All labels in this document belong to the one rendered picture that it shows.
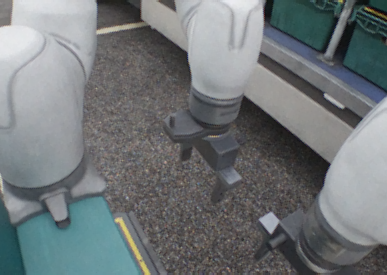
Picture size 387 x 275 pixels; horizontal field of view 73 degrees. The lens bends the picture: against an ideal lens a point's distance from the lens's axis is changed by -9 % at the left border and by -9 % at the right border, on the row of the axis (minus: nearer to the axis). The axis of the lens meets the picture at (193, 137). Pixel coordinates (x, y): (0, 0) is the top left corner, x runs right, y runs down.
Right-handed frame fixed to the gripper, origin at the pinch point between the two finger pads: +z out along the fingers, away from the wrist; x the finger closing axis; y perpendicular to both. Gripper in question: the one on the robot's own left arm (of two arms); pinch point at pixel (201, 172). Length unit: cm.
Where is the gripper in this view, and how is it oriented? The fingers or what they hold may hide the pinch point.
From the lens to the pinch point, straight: 63.8
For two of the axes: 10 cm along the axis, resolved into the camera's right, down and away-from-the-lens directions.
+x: -5.2, -6.2, 5.9
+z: -1.1, 7.3, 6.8
